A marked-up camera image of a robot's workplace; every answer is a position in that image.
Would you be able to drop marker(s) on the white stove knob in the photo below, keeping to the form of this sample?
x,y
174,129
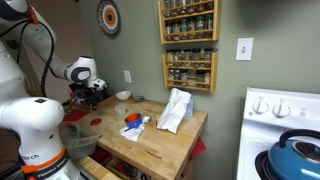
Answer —
x,y
261,106
281,109

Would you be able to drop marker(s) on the clear small lunch box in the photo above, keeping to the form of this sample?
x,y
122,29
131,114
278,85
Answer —
x,y
121,114
121,107

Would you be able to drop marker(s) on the crumpled white paper towel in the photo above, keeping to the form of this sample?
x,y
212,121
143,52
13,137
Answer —
x,y
173,113

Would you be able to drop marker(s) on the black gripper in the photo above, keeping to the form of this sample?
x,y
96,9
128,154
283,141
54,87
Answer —
x,y
96,94

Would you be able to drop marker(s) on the white bowl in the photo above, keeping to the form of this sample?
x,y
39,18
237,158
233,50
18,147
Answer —
x,y
123,95

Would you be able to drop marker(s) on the white cloth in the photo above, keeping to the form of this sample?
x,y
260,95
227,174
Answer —
x,y
133,134

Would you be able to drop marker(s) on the black stove burner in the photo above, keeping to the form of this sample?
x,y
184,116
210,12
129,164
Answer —
x,y
261,163

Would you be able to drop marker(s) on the light wooden board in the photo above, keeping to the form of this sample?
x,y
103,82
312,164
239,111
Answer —
x,y
95,168

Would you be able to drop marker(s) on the teal kettle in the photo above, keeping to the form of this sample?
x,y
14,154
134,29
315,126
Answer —
x,y
290,163

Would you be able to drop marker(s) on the white wall outlet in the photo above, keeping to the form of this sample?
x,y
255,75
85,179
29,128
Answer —
x,y
127,76

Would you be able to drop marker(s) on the white light switch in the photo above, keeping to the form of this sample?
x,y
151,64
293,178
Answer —
x,y
244,49

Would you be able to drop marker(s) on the red cloth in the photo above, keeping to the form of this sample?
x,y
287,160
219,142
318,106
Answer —
x,y
76,115
198,148

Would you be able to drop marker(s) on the blue bowl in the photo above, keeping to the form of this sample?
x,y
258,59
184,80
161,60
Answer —
x,y
133,124

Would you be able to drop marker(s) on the grey blue box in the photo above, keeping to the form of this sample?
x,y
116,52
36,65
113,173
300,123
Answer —
x,y
190,110

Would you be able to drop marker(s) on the wooden tray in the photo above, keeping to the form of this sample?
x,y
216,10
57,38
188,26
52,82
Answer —
x,y
110,100

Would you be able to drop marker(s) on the white stove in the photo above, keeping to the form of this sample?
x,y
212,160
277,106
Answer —
x,y
260,133

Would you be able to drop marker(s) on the decorative wall plate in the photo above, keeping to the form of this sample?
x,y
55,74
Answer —
x,y
108,16

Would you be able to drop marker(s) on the orange plastic cup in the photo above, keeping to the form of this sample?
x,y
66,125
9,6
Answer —
x,y
134,117

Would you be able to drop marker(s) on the small glass dish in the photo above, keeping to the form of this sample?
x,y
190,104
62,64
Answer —
x,y
139,98

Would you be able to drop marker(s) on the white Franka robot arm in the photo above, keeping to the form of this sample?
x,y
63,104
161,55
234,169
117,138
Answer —
x,y
33,116

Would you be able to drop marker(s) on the clear plastic bin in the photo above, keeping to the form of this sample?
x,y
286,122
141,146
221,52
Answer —
x,y
80,143

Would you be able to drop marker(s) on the glass spice jar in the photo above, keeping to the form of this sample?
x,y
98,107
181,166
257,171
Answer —
x,y
190,6
177,76
173,7
200,26
178,56
187,55
196,55
171,76
208,24
184,28
182,6
191,27
209,4
169,30
208,55
200,4
176,30
207,78
184,77
200,78
170,56
166,9

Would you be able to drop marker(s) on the wooden spice rack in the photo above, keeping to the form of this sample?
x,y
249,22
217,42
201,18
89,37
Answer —
x,y
213,71
216,20

